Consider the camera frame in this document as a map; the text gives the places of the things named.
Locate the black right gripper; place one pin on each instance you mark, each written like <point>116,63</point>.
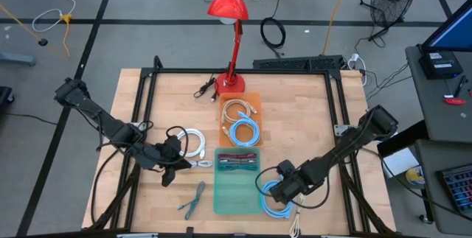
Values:
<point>291,182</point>

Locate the black aluminium table frame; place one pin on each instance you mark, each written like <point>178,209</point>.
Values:
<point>280,71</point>

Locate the green translucent plastic tray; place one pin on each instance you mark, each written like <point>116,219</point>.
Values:
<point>236,194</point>

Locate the black round floor plug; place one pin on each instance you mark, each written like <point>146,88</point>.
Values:
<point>43,42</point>

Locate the computer monitor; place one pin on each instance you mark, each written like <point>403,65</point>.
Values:
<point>453,31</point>

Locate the red desk lamp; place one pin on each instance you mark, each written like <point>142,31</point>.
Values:
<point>226,6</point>

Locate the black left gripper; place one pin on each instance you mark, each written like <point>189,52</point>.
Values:
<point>166,155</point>

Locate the round yellow blue object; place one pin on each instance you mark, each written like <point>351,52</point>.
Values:
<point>414,176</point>

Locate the orange translucent plastic tray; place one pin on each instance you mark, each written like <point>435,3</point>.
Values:
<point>258,98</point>

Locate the grey furniture foot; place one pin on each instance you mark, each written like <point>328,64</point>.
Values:
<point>16,59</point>

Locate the grey side desk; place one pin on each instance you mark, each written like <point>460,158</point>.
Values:
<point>431,98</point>

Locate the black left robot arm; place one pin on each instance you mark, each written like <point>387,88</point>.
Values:
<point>107,124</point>

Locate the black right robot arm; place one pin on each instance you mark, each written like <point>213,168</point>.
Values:
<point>343,149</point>

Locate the black box with labels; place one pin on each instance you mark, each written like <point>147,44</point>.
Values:
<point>439,65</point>

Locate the silver arm base bracket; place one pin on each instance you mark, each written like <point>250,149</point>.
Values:
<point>340,130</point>

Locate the black perforated box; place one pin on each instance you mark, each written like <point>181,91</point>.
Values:
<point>295,63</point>

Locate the red small desk object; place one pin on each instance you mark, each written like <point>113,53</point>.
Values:
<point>454,101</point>

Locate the black pen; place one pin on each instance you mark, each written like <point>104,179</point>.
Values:
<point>459,85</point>

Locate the white paper sheet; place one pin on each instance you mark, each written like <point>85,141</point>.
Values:
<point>400,162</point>

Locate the colourful backlit keyboard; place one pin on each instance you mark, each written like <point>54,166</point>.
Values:
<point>459,188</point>

